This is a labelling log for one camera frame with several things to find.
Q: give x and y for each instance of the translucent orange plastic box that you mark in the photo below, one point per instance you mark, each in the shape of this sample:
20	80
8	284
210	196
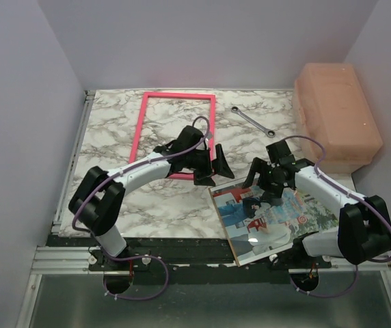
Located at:
332	112

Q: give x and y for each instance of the aluminium extrusion rail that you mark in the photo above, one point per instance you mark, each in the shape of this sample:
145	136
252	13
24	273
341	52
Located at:
60	261

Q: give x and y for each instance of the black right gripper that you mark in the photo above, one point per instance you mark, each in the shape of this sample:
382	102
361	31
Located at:
272	191

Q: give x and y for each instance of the silver ratchet wrench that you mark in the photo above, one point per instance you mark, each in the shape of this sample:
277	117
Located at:
268	132

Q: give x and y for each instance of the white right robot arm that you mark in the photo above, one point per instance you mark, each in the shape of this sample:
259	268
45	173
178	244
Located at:
364	225

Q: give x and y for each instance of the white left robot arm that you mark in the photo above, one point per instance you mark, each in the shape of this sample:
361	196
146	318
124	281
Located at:
97	201

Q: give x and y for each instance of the printed photo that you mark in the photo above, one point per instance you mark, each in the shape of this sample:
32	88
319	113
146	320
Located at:
270	222

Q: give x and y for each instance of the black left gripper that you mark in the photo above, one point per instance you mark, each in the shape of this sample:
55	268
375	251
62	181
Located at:
219	166

